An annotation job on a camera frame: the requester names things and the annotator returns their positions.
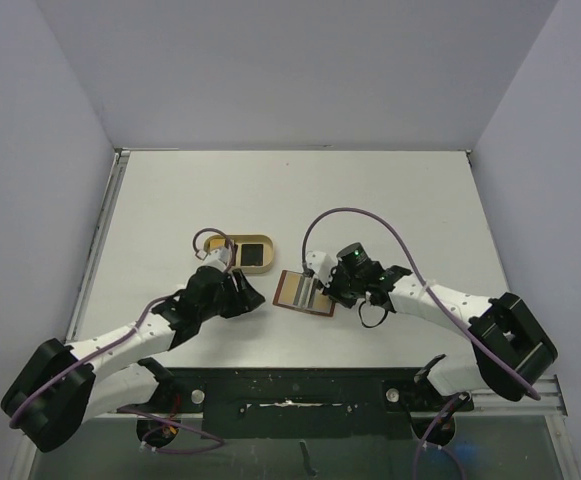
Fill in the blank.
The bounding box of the beige oval tray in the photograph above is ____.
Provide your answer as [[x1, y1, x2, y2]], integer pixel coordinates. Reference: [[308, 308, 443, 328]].
[[196, 234, 275, 275]]

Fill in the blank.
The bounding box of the brown leather card holder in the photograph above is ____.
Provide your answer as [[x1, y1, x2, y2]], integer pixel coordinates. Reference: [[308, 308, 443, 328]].
[[272, 270, 335, 317]]

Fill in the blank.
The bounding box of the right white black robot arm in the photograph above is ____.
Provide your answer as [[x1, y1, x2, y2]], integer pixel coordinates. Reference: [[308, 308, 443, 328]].
[[304, 243, 558, 409]]

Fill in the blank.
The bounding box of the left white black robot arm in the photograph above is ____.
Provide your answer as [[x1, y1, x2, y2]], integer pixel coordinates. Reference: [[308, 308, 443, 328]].
[[1, 266, 265, 453]]

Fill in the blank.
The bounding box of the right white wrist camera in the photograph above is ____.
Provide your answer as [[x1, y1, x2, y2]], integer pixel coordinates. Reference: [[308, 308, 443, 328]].
[[303, 251, 337, 283]]

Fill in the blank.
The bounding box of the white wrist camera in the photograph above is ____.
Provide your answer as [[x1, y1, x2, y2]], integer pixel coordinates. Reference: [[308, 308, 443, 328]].
[[201, 247, 234, 272], [303, 251, 337, 283]]

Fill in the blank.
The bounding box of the black thin wire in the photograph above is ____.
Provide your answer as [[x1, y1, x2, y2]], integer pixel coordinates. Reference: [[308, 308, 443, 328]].
[[359, 302, 394, 330]]

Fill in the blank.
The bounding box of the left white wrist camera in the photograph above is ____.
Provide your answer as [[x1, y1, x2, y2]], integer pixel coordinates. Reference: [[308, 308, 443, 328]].
[[201, 247, 234, 272]]

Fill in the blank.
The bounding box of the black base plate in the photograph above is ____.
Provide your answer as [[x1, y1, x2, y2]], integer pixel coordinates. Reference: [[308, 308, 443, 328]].
[[138, 368, 447, 440]]

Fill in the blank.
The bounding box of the aluminium frame rail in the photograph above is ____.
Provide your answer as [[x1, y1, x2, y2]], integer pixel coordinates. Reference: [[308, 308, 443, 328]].
[[469, 373, 569, 416]]

